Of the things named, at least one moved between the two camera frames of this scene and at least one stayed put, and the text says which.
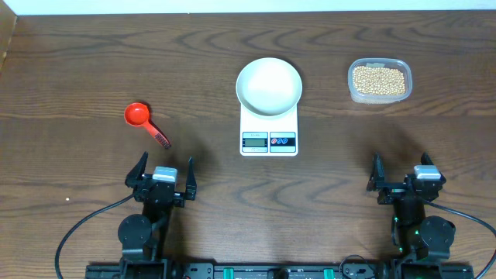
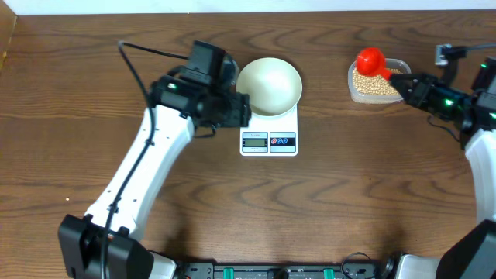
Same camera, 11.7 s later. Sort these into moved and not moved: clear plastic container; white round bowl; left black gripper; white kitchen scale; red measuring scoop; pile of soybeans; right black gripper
Moved: red measuring scoop; right black gripper; left black gripper
Not moved: pile of soybeans; white round bowl; clear plastic container; white kitchen scale
